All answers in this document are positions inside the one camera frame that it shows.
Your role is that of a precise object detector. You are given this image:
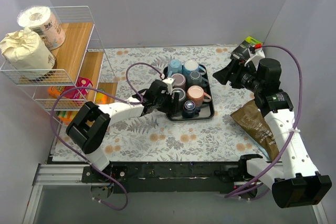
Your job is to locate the dark grey mug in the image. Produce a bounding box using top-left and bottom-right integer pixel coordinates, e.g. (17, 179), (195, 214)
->
(172, 88), (186, 104)

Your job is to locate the purple mug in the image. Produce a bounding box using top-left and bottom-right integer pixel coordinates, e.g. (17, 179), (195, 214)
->
(171, 73), (186, 90)

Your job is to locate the small dark blue mug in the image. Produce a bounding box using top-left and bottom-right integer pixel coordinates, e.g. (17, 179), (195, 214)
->
(182, 100), (201, 119)

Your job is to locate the pink mug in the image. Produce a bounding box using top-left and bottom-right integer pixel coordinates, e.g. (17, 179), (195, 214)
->
(187, 86), (212, 108)

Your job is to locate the light blue faceted mug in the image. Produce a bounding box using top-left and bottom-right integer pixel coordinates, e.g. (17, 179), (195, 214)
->
(167, 59), (183, 78)

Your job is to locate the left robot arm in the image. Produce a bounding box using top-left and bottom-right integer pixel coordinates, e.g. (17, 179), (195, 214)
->
(66, 78), (179, 182)

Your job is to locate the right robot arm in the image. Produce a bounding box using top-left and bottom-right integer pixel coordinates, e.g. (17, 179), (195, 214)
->
(213, 59), (332, 208)

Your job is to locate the grey-blue faceted mug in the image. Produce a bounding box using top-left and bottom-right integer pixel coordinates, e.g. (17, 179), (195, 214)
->
(187, 71), (208, 88)

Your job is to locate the blue mug white base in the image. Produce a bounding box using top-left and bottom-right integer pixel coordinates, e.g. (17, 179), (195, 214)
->
(182, 60), (206, 77)

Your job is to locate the black green box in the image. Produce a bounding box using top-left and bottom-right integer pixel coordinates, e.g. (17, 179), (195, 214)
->
(230, 36), (262, 62)

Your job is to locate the black rectangular tray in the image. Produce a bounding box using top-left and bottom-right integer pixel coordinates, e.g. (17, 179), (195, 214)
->
(166, 65), (215, 121)

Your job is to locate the floral table mat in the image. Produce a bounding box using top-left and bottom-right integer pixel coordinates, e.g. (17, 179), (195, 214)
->
(51, 45), (274, 162)

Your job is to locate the brown coffee bag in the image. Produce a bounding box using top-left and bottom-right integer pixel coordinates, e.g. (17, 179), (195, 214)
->
(230, 100), (279, 161)

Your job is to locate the yellow orange snack bag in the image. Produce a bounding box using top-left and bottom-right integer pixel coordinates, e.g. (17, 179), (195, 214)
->
(94, 92), (108, 104)

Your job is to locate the pink snack box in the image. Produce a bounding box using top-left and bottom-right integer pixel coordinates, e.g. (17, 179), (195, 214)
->
(64, 77), (92, 99)

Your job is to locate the colourful sponge pack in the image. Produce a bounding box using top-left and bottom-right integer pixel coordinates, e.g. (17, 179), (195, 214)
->
(56, 111), (78, 125)

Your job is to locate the orange snack packet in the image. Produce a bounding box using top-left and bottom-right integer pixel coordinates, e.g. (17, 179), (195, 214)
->
(48, 86), (65, 98)

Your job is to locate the white toilet paper roll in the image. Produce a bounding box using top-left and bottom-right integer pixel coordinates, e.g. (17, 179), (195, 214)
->
(17, 6), (66, 50)

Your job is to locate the cream wrapped paper roll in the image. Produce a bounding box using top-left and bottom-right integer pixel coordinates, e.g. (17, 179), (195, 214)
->
(1, 27), (56, 80)

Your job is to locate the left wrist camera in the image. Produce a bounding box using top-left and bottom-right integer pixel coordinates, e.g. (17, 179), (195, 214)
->
(162, 78), (175, 95)

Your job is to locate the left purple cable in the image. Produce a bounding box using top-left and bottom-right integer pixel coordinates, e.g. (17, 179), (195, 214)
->
(49, 62), (164, 211)

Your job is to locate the purple cable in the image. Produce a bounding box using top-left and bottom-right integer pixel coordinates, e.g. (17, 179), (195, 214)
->
(224, 45), (303, 200)
(49, 62), (164, 211)

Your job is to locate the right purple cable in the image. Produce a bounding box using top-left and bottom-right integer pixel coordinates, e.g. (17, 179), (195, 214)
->
(224, 45), (303, 200)

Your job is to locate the white wire shelf rack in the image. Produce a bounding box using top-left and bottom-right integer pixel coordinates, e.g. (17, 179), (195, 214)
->
(1, 6), (118, 125)

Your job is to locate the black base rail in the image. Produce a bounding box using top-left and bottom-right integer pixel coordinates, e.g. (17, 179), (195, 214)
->
(39, 159), (284, 195)

